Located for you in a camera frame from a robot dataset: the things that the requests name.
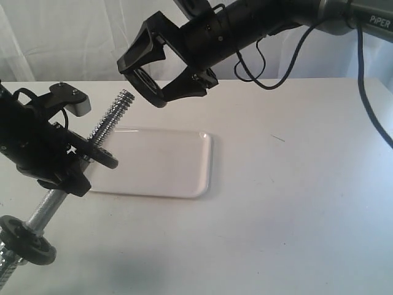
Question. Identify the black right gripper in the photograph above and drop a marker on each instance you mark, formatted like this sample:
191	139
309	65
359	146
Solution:
209	37

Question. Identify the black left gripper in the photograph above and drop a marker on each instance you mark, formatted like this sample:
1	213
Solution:
48	153

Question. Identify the chrome threaded dumbbell bar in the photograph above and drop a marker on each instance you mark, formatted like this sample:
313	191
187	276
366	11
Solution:
54	198

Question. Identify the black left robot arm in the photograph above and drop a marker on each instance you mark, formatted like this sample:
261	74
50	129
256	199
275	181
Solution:
23	104

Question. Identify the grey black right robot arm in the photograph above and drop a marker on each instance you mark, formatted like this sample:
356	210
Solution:
267	18

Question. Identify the white rectangular tray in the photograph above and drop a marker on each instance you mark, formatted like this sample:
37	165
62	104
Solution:
155	163

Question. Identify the black weight plate with nut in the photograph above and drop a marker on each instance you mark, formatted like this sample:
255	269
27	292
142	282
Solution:
34	249

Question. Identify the white backdrop curtain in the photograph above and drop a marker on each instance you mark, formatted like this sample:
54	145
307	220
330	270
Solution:
82	40

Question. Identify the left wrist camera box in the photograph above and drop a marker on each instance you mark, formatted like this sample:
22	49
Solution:
70	98

